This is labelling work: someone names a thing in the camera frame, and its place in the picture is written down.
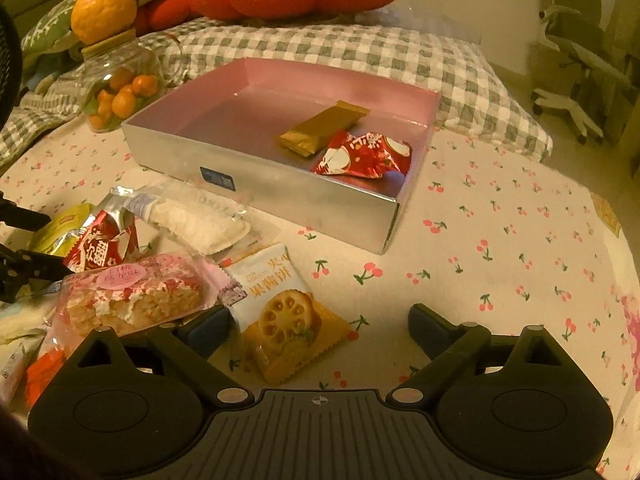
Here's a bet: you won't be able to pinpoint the gold snack packet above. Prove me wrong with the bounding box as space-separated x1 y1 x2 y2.
278 101 371 157

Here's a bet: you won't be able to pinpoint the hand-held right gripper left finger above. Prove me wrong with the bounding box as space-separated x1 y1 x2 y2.
70 305 253 408

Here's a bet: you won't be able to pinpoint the grey checked blanket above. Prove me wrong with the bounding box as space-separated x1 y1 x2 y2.
0 15 553 171

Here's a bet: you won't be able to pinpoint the lotus root cracker packet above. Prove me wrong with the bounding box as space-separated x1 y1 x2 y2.
221 243 354 387

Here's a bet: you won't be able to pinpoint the glass jar of kumquats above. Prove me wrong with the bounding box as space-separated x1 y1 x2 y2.
75 29 168 134

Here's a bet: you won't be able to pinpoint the red snack packet white print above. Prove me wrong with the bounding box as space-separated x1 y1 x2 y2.
64 209 142 272

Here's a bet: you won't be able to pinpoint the pale printed snack packet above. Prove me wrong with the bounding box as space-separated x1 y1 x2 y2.
0 337 46 403

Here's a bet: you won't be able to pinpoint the long white snack packet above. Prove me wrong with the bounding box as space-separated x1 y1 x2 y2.
125 182 252 256

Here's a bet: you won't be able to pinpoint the black round fan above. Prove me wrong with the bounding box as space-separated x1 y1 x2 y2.
0 5 25 128

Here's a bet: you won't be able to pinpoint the white office chair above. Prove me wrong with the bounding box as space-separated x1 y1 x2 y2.
530 0 636 146

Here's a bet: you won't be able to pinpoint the green white patterned cloth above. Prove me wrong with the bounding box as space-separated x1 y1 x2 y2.
20 0 86 57

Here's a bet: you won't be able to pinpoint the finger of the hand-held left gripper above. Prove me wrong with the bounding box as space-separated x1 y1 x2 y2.
0 245 77 304
0 192 52 234

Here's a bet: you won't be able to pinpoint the large orange fruit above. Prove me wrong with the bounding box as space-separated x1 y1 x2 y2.
70 0 138 46

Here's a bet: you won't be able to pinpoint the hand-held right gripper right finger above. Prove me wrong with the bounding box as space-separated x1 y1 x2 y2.
387 304 571 406

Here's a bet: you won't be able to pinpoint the pink rice crisp packet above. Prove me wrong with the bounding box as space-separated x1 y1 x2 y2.
52 254 223 338

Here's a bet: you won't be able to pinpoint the silver box pink inside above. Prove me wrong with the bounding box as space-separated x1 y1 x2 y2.
121 57 442 256

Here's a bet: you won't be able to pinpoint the red snack packet white circles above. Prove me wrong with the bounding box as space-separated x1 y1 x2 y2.
311 130 413 180

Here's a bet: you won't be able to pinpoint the orange snack packet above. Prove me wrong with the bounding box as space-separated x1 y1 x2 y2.
25 347 68 407

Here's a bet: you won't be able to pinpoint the yellow green snack packet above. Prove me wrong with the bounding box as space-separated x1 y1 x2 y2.
29 203 96 257

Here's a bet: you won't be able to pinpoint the cherry print bed sheet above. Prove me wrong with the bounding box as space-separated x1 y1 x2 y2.
0 120 640 480

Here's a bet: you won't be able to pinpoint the yellow woven label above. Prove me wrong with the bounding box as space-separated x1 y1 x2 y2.
592 192 624 236

